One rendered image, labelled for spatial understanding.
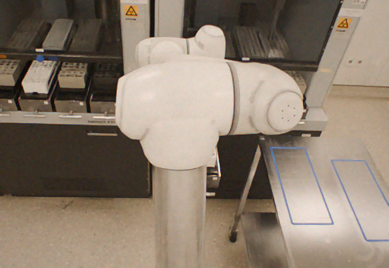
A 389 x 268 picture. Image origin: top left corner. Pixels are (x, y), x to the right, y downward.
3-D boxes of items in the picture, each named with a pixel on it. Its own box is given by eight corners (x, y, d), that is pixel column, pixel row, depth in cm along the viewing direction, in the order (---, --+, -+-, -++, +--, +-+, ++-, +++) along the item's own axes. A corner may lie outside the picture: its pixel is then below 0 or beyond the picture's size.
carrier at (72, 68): (89, 77, 160) (87, 66, 156) (88, 79, 159) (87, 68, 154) (63, 76, 159) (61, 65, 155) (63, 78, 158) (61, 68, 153)
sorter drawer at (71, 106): (84, 37, 203) (83, 23, 197) (108, 38, 204) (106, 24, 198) (54, 119, 150) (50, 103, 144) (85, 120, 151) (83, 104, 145)
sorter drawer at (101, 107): (110, 38, 204) (109, 24, 198) (134, 39, 205) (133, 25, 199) (89, 120, 151) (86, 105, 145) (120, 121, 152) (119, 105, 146)
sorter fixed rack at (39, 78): (43, 58, 171) (40, 47, 167) (63, 59, 172) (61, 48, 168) (24, 95, 150) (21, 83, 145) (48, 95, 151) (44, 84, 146)
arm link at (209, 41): (219, 61, 124) (182, 61, 122) (225, 21, 113) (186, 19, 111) (224, 78, 116) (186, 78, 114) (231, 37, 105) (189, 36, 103)
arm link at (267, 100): (282, 55, 69) (216, 55, 67) (327, 72, 52) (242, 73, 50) (275, 116, 74) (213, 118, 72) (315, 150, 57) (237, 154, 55)
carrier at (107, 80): (120, 86, 157) (119, 76, 152) (120, 89, 155) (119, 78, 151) (94, 85, 155) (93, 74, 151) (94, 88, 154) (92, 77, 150)
